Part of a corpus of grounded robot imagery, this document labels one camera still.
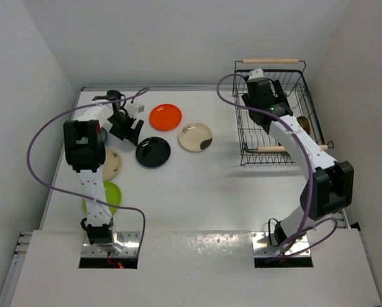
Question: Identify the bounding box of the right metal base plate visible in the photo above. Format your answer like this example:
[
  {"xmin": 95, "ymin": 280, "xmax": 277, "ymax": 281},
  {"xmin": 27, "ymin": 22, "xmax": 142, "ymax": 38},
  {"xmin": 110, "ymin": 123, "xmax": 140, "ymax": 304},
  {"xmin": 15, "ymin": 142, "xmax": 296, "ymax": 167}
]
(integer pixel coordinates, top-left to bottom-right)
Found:
[{"xmin": 251, "ymin": 232, "xmax": 311, "ymax": 258}]

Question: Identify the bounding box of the lime green plate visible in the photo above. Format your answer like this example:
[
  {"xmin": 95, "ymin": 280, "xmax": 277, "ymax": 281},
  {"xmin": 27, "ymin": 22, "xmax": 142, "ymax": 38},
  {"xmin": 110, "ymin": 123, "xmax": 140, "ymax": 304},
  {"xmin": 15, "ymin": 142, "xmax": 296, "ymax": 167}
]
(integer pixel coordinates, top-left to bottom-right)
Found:
[{"xmin": 82, "ymin": 181, "xmax": 123, "ymax": 215}]

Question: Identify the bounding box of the orange plate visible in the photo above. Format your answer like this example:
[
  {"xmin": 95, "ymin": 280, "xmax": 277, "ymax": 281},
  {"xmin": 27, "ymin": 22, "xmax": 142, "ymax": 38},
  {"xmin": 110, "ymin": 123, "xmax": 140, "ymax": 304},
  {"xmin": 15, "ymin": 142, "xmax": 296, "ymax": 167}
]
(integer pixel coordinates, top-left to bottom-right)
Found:
[{"xmin": 149, "ymin": 104, "xmax": 182, "ymax": 131}]

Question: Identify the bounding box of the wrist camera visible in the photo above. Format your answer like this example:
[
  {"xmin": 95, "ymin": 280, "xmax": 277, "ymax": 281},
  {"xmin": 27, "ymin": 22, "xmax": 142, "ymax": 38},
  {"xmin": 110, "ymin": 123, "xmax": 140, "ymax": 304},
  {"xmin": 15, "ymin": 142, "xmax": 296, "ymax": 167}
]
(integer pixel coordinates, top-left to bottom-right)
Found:
[
  {"xmin": 125, "ymin": 103, "xmax": 144, "ymax": 117},
  {"xmin": 247, "ymin": 68, "xmax": 265, "ymax": 83}
]

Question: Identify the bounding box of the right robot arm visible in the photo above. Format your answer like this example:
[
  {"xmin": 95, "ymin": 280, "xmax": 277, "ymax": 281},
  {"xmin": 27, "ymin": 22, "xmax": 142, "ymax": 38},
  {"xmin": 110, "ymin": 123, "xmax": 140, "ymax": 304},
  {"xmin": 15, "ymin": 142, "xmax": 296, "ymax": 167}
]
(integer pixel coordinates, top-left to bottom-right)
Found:
[{"xmin": 242, "ymin": 76, "xmax": 354, "ymax": 248}]

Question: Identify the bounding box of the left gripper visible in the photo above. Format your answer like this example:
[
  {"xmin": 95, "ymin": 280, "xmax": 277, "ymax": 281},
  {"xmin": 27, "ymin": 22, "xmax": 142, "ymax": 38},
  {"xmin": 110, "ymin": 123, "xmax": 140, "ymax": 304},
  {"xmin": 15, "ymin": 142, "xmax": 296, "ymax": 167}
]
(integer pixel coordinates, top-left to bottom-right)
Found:
[{"xmin": 107, "ymin": 112, "xmax": 144, "ymax": 146}]

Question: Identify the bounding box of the yellow patterned plate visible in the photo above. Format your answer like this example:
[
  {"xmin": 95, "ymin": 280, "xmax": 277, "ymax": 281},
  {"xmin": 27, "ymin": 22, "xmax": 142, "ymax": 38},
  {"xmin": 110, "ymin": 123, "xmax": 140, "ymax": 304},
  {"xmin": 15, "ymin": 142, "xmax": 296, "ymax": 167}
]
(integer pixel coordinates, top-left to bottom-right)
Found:
[{"xmin": 297, "ymin": 116, "xmax": 311, "ymax": 135}]

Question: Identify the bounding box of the metal base plate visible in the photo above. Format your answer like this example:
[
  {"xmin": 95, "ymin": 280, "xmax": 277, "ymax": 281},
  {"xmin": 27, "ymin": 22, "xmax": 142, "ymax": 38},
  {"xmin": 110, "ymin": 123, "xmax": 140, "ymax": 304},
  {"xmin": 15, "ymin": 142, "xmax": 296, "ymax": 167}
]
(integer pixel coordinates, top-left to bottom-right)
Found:
[
  {"xmin": 251, "ymin": 232, "xmax": 311, "ymax": 258},
  {"xmin": 80, "ymin": 231, "xmax": 141, "ymax": 258}
]

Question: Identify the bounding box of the cream plate with calligraphy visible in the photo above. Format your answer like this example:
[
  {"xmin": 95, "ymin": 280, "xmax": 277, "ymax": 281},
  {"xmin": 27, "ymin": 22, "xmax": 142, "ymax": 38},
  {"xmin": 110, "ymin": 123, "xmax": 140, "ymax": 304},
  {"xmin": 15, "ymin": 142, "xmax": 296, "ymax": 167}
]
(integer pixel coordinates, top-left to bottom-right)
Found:
[{"xmin": 103, "ymin": 147, "xmax": 122, "ymax": 181}]

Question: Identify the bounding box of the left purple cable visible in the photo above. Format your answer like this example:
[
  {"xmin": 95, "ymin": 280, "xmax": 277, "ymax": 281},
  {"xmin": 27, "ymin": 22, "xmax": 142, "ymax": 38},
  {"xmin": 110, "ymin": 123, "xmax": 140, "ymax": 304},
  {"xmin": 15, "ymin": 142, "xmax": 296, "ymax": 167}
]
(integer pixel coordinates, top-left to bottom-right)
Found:
[{"xmin": 26, "ymin": 86, "xmax": 151, "ymax": 253}]

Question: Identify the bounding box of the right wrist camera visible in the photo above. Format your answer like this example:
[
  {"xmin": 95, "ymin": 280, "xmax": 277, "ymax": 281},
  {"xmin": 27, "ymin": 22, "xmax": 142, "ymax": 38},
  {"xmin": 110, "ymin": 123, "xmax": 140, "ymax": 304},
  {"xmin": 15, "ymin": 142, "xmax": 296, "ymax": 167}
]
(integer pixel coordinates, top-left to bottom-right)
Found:
[{"xmin": 247, "ymin": 68, "xmax": 265, "ymax": 83}]

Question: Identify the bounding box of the cream plate black blotch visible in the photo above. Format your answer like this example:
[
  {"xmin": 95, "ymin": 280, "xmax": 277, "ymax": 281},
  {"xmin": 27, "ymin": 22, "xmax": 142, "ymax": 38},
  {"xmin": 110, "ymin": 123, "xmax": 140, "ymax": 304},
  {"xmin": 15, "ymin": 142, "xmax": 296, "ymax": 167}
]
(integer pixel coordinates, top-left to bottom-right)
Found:
[{"xmin": 178, "ymin": 122, "xmax": 213, "ymax": 152}]

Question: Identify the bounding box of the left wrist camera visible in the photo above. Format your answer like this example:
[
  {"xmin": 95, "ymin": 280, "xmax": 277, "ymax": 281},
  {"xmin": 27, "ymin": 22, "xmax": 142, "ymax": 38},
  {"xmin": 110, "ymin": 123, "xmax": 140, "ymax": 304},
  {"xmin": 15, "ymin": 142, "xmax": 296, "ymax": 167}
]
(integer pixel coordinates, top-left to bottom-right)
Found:
[{"xmin": 125, "ymin": 103, "xmax": 144, "ymax": 117}]

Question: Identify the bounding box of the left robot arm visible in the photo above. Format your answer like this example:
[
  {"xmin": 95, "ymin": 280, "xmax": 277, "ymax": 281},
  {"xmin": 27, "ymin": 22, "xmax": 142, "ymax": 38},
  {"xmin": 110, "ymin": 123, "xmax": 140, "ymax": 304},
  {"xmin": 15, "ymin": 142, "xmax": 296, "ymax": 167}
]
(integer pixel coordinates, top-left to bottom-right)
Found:
[{"xmin": 63, "ymin": 90, "xmax": 144, "ymax": 255}]

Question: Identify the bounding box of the blue floral plate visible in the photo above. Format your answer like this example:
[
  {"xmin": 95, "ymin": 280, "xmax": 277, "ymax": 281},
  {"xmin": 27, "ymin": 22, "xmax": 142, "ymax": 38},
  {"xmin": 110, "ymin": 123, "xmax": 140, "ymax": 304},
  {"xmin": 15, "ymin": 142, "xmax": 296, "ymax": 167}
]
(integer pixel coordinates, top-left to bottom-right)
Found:
[{"xmin": 101, "ymin": 128, "xmax": 109, "ymax": 144}]

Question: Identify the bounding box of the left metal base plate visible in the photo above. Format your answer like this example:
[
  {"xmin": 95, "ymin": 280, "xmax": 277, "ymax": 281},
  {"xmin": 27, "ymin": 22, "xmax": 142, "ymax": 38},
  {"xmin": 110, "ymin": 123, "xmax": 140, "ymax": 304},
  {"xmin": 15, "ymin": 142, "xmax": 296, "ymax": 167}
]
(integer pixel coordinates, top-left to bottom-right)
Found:
[{"xmin": 80, "ymin": 231, "xmax": 141, "ymax": 258}]

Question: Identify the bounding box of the black wire dish rack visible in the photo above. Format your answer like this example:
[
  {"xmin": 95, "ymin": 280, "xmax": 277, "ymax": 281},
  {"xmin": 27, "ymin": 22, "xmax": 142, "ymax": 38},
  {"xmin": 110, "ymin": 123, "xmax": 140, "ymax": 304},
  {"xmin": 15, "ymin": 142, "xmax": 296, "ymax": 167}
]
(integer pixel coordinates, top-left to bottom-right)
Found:
[{"xmin": 233, "ymin": 59, "xmax": 334, "ymax": 166}]

